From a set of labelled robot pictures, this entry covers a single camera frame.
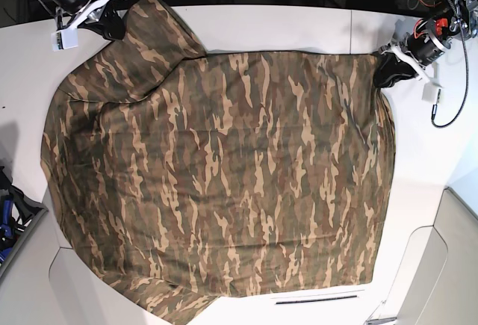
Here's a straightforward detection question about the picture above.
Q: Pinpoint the white wrist camera, image right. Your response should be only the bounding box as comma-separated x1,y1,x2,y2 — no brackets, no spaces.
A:
421,83,442,105

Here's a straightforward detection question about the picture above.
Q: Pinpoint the grey bin with blue items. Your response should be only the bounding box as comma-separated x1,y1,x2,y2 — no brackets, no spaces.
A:
1,164,48,279

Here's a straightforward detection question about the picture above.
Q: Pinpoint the braided black camera cable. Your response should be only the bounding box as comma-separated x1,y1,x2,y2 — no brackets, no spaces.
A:
429,0,472,129

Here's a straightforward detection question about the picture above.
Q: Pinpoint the white wrist camera, image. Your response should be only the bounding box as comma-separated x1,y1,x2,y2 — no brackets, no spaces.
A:
51,28,78,52
421,83,442,105

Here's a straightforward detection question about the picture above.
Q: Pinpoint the camouflage T-shirt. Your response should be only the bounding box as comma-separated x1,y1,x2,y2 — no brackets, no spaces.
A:
41,0,396,324

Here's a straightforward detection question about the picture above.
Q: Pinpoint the white-black gripper, image left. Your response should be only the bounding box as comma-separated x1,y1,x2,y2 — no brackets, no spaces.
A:
52,0,125,40

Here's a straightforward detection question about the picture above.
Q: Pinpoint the white-black gripper, image right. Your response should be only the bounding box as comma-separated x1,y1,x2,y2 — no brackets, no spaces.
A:
373,17,453,88

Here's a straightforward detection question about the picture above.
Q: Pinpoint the white wrist camera, image left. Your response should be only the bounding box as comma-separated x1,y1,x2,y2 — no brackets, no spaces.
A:
51,28,78,52

